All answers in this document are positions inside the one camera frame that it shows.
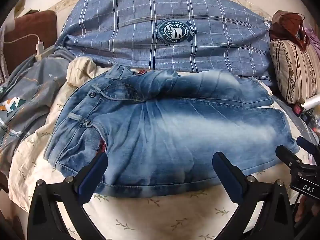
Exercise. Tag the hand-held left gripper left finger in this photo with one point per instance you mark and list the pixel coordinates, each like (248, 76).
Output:
(92, 173)

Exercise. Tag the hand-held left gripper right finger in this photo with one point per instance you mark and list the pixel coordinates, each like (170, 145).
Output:
(226, 173)

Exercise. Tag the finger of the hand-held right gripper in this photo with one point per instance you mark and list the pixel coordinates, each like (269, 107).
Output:
(309, 145)
(287, 156)

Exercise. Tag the blue denim pants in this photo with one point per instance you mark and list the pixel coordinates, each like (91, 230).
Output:
(160, 130)

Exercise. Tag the person's right hand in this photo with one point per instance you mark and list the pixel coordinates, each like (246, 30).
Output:
(308, 210)

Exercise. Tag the small red box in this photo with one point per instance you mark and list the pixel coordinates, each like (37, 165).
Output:
(298, 110)

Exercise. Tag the white bottle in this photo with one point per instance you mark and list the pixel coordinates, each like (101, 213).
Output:
(311, 103)

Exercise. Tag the cream leaf-print blanket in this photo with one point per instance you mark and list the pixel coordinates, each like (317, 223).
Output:
(150, 217)

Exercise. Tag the striped beige pillow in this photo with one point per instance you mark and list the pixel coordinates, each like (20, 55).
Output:
(292, 67)

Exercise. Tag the grey printed quilt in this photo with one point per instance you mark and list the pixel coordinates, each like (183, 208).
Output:
(22, 100)

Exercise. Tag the purple cloth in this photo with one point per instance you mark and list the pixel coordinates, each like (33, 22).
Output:
(314, 36)

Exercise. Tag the brown cloth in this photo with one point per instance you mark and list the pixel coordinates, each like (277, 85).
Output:
(287, 26)

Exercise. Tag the white charger plug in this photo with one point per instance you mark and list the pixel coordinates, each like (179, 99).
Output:
(39, 47)

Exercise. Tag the blue plaid duvet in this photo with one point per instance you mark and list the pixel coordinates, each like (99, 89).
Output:
(165, 32)

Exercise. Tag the brown pillow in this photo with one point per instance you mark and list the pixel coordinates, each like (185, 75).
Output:
(22, 30)

